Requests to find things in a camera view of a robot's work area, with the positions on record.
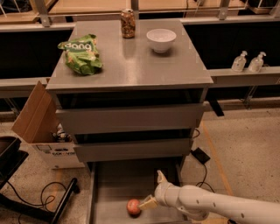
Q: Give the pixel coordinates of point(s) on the right clear pump bottle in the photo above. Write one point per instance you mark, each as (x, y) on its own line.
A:
(256, 63)

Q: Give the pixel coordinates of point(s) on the grey drawer cabinet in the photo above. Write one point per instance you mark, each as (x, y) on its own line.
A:
(133, 75)

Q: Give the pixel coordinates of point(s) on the brown cardboard box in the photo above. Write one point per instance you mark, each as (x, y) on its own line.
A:
(39, 126)

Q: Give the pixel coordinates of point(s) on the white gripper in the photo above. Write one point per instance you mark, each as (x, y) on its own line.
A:
(160, 192)

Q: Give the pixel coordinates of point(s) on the clear pump bottle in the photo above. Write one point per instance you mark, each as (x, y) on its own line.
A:
(256, 63)
(239, 62)

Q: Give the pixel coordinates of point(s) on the patterned drink can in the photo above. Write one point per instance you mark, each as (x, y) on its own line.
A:
(128, 23)

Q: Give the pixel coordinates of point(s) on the left clear pump bottle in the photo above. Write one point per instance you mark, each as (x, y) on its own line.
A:
(239, 62)

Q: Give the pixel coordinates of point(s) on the white ceramic bowl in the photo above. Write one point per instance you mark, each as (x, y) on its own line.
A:
(160, 40)

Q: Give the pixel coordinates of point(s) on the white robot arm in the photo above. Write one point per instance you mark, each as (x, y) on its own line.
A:
(197, 203)

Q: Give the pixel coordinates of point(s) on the green dang snack bag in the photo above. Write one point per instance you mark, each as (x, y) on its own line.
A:
(82, 55)

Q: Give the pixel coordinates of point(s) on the grey top drawer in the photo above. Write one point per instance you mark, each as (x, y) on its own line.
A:
(127, 119)

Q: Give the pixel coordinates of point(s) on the black chair base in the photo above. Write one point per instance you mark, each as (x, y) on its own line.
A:
(11, 159)

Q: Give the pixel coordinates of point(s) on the grey middle drawer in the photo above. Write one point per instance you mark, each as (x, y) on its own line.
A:
(164, 148)

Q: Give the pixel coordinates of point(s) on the grey open bottom drawer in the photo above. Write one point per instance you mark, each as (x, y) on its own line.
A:
(114, 183)

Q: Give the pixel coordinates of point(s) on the red apple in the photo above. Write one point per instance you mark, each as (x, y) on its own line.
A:
(133, 207)

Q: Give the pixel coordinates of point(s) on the black power adapter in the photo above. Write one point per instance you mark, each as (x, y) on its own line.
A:
(200, 155)

